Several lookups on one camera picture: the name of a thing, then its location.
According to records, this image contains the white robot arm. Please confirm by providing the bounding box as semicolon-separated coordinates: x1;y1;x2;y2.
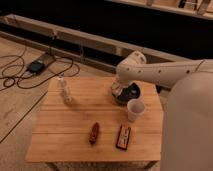
112;51;213;171

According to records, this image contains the wooden table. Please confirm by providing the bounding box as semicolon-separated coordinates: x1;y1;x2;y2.
26;76;163;162

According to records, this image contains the blue power adapter box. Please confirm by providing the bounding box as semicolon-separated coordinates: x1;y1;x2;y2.
27;61;45;74

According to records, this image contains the black cable on floor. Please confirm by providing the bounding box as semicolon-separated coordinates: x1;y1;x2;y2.
0;43;81;144

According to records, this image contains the white paper cup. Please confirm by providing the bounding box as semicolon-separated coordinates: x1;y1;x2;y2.
127;99;145;122

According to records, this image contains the red brown elongated object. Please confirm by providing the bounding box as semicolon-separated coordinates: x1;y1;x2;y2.
89;122;99;144

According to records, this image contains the dark ceramic bowl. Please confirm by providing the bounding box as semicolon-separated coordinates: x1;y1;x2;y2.
114;83;141;105

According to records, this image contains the red black rectangular case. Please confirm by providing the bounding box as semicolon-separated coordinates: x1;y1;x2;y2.
116;124;131;150

